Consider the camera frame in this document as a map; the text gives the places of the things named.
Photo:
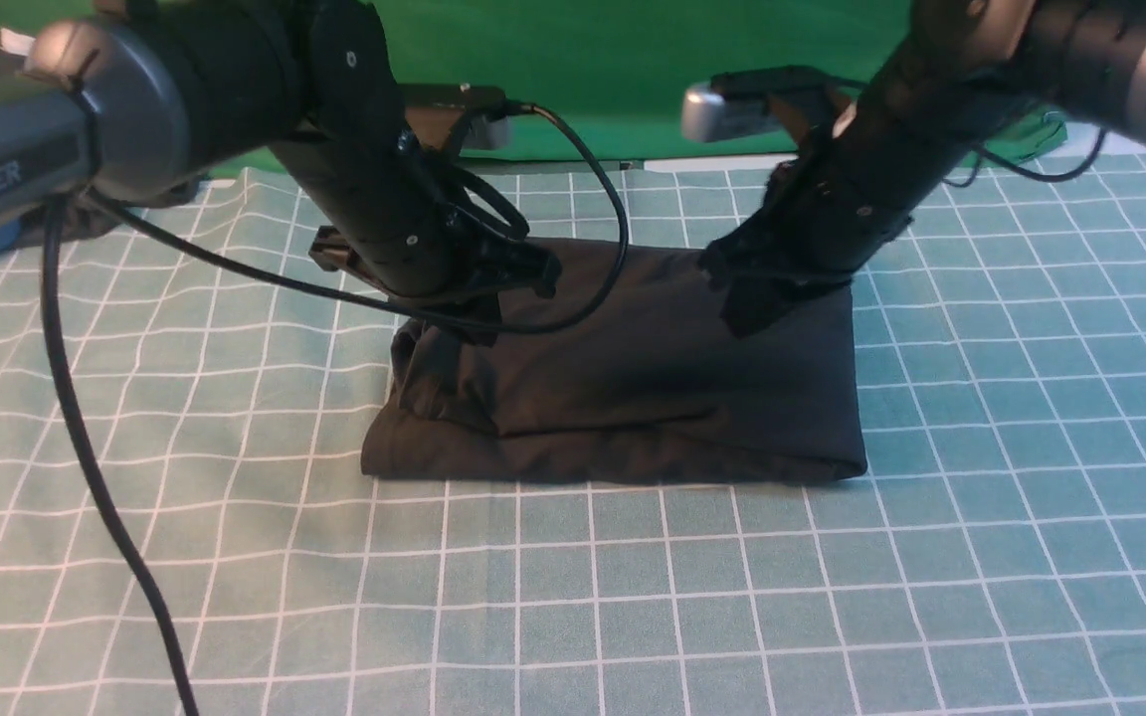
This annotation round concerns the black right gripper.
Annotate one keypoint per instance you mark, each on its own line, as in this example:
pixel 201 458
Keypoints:
pixel 823 217

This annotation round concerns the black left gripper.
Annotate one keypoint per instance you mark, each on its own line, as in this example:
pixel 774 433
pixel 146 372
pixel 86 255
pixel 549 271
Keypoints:
pixel 419 226

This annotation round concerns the dark gray long-sleeve shirt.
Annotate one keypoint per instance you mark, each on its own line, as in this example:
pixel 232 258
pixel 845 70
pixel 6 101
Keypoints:
pixel 651 387

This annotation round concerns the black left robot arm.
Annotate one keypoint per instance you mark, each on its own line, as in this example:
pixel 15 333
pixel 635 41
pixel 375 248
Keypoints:
pixel 140 97

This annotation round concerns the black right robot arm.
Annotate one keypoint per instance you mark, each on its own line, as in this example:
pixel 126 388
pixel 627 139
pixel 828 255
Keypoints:
pixel 967 69

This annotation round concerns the green backdrop cloth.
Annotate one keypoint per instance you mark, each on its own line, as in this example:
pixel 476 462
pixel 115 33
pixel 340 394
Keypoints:
pixel 617 71

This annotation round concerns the crumpled dark gray garment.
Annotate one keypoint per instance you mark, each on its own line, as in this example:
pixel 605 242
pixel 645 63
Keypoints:
pixel 85 223

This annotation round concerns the teal checkered tablecloth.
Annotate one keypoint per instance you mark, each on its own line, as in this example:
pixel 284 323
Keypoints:
pixel 993 560

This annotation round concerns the white cloth behind garments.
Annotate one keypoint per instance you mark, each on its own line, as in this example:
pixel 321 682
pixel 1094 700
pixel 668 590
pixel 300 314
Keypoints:
pixel 16 43

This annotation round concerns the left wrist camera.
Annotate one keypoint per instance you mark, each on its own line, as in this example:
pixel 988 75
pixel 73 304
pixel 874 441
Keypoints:
pixel 452 118

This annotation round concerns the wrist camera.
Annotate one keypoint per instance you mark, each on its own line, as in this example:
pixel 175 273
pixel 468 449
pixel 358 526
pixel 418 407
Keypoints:
pixel 802 102
pixel 452 118

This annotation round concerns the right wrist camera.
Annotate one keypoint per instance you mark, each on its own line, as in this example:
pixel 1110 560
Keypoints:
pixel 802 102

